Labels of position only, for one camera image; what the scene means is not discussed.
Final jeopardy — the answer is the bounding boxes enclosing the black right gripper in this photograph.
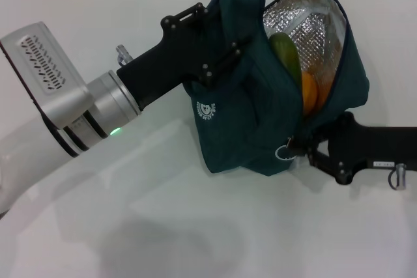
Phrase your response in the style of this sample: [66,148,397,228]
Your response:
[291,111,417,185]

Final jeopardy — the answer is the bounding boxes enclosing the white zipper pull ring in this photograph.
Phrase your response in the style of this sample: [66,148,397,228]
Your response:
[275,139,299,161]

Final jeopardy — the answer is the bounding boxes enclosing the green cucumber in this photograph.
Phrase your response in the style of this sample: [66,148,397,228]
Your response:
[268,33,303,89]

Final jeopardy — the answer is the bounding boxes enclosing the dark teal insulated lunch bag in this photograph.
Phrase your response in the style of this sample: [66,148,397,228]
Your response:
[182,0,371,175]

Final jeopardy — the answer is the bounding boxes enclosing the orange pear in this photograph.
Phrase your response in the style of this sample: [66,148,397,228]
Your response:
[301,71,332,117]

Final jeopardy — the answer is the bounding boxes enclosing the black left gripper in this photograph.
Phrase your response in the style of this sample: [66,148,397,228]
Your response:
[116,2,252,110]

